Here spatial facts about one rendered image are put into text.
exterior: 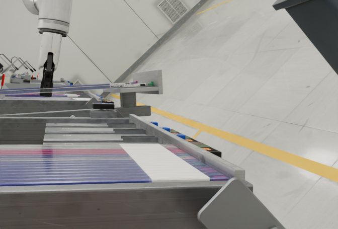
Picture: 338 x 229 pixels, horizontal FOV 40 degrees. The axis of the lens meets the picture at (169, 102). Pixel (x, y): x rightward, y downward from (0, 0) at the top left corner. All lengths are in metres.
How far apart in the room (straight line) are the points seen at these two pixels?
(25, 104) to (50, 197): 1.45
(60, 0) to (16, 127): 0.38
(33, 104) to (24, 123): 0.77
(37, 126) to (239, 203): 0.75
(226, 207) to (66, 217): 0.14
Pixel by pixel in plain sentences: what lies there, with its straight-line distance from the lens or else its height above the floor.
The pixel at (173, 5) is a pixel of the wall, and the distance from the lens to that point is 8.86.
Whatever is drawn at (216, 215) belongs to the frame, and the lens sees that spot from 0.40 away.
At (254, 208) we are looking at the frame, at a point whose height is 0.73.
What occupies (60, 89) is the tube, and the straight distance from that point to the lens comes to 1.22.
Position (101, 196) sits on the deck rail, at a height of 0.82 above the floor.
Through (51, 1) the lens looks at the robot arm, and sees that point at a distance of 1.29.
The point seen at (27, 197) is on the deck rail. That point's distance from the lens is 0.42.
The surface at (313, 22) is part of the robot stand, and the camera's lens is 1.09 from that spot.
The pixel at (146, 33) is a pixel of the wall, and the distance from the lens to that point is 8.69.
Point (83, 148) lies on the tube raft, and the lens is 0.64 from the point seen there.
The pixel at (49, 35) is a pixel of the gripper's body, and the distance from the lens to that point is 1.27.
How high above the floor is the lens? 0.92
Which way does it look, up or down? 12 degrees down
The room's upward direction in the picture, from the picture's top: 43 degrees counter-clockwise
